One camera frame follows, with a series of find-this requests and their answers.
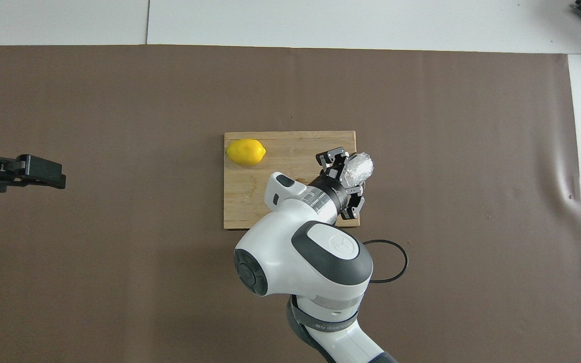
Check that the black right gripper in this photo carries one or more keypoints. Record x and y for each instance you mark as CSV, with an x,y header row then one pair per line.
x,y
335,191

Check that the clear cut glass tumbler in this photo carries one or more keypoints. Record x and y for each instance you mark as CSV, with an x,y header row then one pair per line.
x,y
360,167

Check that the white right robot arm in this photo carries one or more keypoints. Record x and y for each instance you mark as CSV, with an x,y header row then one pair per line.
x,y
310,262

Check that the wooden cutting board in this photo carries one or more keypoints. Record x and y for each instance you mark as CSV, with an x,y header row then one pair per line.
x,y
245,196

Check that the yellow lemon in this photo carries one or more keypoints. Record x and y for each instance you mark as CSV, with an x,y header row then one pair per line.
x,y
245,152

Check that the brown paper table mat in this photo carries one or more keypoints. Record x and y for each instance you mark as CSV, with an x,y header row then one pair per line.
x,y
119,282

